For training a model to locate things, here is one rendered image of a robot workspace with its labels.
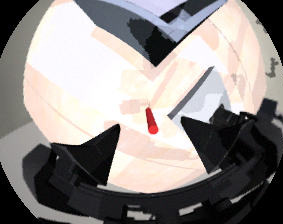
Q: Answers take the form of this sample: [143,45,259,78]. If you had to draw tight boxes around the red peg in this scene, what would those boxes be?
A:
[145,108,160,135]

